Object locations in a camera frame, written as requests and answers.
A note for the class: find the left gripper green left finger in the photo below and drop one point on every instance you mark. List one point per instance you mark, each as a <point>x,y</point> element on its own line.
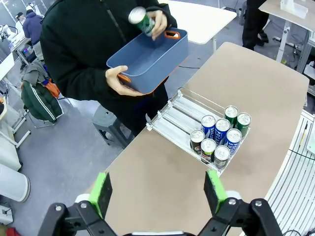
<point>98,196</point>

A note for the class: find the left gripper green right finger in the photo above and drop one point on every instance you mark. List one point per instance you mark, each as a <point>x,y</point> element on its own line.
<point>216,194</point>

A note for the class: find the black soda can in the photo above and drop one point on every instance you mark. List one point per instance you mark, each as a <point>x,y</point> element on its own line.
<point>221,159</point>
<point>206,153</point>
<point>195,145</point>

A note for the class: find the blue Pocari Sweat can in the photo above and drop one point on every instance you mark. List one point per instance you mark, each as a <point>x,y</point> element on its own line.
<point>232,145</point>
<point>208,127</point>
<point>220,134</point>

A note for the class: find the blue plastic basket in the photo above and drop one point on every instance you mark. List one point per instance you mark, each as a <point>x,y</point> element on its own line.
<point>147,59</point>

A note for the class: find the green soda can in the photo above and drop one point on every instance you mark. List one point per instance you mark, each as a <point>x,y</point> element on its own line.
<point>230,113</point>
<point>243,127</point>
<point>145,23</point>

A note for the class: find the person's right forearm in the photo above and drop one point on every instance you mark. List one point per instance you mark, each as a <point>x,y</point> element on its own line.
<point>81,83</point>

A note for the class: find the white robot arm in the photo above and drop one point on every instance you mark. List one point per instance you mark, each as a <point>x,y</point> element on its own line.
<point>8,33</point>

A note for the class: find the person's right hand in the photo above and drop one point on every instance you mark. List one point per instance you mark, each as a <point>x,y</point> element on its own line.
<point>114,78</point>

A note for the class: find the person's left hand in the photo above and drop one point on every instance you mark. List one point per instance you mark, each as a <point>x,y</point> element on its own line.
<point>161,23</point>

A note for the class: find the white ribbed platform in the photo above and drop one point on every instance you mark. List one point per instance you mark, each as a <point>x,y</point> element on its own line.
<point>290,196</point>

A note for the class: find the grey plastic stool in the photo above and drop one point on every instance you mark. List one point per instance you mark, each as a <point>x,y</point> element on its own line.
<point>108,120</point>

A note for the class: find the white air purifier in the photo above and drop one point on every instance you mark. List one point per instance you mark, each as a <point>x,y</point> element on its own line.
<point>12,183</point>

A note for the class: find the small wooden side table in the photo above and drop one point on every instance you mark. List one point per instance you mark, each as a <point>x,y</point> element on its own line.
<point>22,137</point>

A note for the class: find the dark green striped jacket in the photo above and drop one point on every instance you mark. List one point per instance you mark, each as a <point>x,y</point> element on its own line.
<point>41,103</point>

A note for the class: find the orange garment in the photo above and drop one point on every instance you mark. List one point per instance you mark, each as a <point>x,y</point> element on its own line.
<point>53,89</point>

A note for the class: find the grey garment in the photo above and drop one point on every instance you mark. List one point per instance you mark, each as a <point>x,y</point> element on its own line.
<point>34,72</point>

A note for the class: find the person in black jacket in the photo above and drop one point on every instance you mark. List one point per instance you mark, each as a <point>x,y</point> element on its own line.
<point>81,37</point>

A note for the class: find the large white table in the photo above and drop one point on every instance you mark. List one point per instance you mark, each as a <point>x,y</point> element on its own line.
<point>197,22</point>

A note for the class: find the person in black clothes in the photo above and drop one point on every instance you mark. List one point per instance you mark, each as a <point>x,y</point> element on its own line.
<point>254,22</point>

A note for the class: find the person in purple hoodie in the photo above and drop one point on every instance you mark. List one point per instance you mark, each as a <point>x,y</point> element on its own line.
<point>32,27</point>

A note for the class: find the person with cap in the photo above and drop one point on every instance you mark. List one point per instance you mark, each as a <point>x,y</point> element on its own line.
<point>21,20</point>

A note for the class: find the brown table with white legs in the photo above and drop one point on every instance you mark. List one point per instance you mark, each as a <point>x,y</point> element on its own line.
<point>275,7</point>

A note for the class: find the clear plastic container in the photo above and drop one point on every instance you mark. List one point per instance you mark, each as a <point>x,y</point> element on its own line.
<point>294,8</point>

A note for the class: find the aluminium frame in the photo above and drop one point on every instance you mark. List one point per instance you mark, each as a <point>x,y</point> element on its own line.
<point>304,54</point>

